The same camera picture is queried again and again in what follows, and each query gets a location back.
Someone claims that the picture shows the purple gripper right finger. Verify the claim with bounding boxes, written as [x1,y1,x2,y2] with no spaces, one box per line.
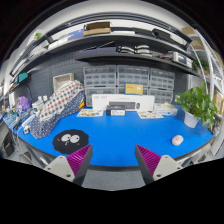
[134,144,184,185]

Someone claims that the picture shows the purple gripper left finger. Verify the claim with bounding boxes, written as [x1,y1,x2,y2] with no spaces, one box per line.
[43,143,94,187]

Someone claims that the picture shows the black round mouse pad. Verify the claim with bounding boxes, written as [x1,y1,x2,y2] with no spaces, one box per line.
[52,129,89,155]

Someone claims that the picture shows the pink computer mouse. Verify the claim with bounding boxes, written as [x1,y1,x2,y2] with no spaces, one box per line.
[172,135,184,146]

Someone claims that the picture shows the blue desk mat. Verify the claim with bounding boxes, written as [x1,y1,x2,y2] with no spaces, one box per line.
[18,109,213,167]

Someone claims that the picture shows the right sticker sheet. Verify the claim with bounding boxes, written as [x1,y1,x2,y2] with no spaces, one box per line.
[137,111,164,119]

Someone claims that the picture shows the sticker sheet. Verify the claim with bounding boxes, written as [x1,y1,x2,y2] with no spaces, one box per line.
[77,109,103,117]
[137,111,164,119]

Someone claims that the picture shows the left sticker sheet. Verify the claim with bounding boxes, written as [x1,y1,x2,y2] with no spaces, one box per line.
[77,109,103,117]

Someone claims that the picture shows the clear plastic box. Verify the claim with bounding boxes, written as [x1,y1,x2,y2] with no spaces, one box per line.
[154,103,178,116]

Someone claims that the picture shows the small dark blue box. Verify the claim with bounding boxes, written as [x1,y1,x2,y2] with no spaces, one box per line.
[106,105,125,116]

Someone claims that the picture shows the white keyboard box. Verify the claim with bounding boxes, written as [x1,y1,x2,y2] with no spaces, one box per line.
[92,94,155,111]

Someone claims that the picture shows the polka dot patterned cloth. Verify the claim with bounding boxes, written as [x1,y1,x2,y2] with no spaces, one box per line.
[30,80,85,139]

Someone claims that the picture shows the green potted plant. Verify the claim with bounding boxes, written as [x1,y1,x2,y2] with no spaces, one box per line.
[175,81,217,130]

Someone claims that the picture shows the yellow card box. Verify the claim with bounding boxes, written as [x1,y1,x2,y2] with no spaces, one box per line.
[125,83,143,95]

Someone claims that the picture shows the purple bag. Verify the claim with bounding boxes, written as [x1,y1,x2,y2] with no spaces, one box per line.
[17,96,30,112]

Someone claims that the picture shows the white woven basket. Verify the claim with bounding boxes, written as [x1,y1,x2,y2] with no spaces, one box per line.
[53,73,74,91]

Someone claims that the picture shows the grey drawer organizer cabinets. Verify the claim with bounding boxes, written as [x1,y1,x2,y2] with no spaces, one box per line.
[83,65,175,107]

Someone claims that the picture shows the dark metal shelf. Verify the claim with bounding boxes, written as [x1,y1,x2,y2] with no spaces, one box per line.
[10,12,195,77]

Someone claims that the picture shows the cardboard box on shelf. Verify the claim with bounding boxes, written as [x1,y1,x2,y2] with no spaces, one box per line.
[83,21,111,36]

